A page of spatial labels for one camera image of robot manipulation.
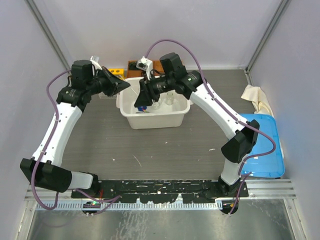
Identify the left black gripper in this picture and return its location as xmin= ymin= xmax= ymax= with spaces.
xmin=86 ymin=66 xmax=130 ymax=98

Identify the wooden compartment tray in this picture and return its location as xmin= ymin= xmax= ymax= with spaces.
xmin=125 ymin=60 xmax=164 ymax=78

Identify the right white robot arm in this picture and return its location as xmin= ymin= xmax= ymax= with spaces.
xmin=134 ymin=52 xmax=260 ymax=197

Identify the yellow test tube rack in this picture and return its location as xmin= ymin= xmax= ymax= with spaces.
xmin=108 ymin=68 xmax=125 ymax=79

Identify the clear glass flask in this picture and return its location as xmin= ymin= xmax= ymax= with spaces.
xmin=151 ymin=98 xmax=163 ymax=110
xmin=165 ymin=91 xmax=175 ymax=106

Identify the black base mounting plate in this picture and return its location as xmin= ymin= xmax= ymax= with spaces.
xmin=72 ymin=178 xmax=250 ymax=204

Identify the cream cloth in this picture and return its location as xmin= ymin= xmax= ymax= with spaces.
xmin=240 ymin=84 xmax=274 ymax=117

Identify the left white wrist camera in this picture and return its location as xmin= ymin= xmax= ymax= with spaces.
xmin=90 ymin=55 xmax=102 ymax=70

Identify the white plastic tub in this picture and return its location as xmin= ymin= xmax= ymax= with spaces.
xmin=116 ymin=77 xmax=192 ymax=130

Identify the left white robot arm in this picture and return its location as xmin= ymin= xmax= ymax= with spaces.
xmin=20 ymin=60 xmax=130 ymax=198

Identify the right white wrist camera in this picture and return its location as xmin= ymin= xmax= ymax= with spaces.
xmin=136 ymin=56 xmax=153 ymax=80

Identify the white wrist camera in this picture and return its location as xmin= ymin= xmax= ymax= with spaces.
xmin=90 ymin=55 xmax=102 ymax=70
xmin=136 ymin=56 xmax=153 ymax=80

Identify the blue plastic lid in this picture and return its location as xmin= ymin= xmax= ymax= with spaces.
xmin=241 ymin=113 xmax=285 ymax=179

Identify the rolled tie top left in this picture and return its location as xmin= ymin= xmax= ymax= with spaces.
xmin=127 ymin=61 xmax=139 ymax=71

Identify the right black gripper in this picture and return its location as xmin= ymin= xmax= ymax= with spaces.
xmin=134 ymin=73 xmax=175 ymax=108

